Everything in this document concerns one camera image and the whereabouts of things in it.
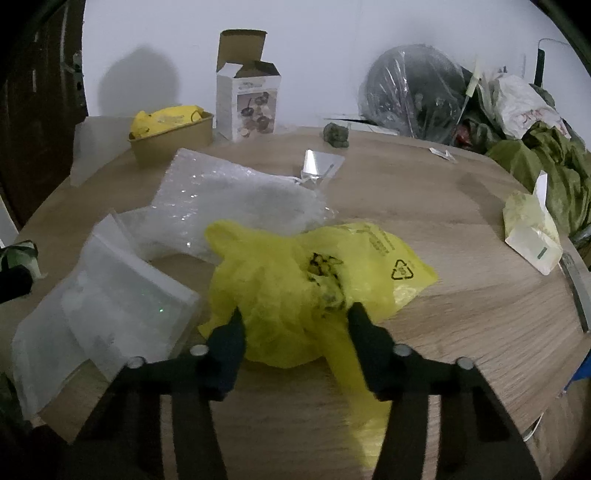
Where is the green white wrapper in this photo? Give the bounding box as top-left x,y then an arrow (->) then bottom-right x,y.
0,240 -> 47,280

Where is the crumpled yellow bag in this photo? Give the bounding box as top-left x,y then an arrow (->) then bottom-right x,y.
129,105 -> 205,139

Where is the clear plastic pouch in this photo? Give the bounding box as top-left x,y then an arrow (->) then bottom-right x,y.
60,215 -> 202,372

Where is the black pan in plastic wrap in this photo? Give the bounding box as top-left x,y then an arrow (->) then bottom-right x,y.
358,44 -> 468,143

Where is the white plastic bag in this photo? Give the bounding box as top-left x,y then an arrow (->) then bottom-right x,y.
480,74 -> 572,140

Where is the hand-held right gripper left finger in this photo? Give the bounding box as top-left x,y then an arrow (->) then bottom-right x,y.
69,308 -> 245,480

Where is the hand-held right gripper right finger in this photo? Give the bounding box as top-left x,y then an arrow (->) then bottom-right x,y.
347,302 -> 541,480

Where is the small clear plastic packet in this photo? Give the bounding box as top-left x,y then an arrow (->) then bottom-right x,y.
300,148 -> 346,190

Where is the brown paper bowl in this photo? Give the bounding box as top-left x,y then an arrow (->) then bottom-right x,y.
128,112 -> 215,168

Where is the white open cardboard box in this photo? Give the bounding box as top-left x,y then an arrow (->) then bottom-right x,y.
216,29 -> 282,143

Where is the yellow plastic bag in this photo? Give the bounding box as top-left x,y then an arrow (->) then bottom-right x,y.
198,220 -> 439,467

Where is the bubble wrap bag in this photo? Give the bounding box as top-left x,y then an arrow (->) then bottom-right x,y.
117,148 -> 338,265

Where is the pale yellow paper packet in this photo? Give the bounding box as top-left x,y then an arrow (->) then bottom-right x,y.
502,171 -> 565,276

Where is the green cloth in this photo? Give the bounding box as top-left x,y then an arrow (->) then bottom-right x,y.
462,83 -> 591,243

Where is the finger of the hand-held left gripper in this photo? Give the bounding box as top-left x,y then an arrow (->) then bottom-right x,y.
0,267 -> 34,304

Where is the brown door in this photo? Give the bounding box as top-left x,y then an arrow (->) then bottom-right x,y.
0,0 -> 89,227

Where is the small green figurine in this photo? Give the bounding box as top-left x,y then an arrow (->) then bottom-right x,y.
322,122 -> 351,149

